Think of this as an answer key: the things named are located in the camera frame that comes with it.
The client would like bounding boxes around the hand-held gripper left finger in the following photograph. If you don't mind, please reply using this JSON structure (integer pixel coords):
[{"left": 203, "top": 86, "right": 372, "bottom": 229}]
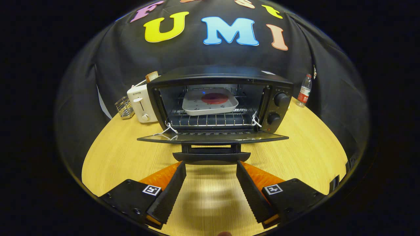
[{"left": 98, "top": 161, "right": 187, "bottom": 230}]

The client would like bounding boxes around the clear plastic water bottle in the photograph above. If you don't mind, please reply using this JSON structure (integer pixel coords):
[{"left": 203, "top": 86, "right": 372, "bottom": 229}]
[{"left": 296, "top": 74, "right": 313, "bottom": 108}]

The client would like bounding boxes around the white bread toaster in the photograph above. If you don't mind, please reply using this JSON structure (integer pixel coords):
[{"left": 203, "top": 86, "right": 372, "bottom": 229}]
[{"left": 127, "top": 84, "right": 159, "bottom": 124}]

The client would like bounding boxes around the black toaster oven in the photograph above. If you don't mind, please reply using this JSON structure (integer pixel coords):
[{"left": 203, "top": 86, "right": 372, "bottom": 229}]
[{"left": 137, "top": 65, "right": 294, "bottom": 165}]

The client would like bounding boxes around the metal wire basket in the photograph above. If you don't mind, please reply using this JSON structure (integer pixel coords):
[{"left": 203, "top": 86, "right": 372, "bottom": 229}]
[{"left": 115, "top": 96, "right": 135, "bottom": 119}]

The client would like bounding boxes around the pink round meat slice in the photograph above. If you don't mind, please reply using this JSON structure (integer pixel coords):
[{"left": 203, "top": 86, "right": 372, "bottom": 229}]
[{"left": 201, "top": 92, "right": 226, "bottom": 105}]

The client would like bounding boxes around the white square food tray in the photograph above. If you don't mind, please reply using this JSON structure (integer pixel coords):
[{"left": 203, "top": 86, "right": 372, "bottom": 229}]
[{"left": 181, "top": 87, "right": 239, "bottom": 116}]

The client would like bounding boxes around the black backdrop cloth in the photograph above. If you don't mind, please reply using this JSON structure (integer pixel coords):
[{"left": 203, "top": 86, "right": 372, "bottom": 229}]
[{"left": 54, "top": 0, "right": 371, "bottom": 164}]

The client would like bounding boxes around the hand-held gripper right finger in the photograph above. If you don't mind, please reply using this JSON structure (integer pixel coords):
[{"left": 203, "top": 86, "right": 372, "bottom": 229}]
[{"left": 236, "top": 160, "right": 327, "bottom": 230}]

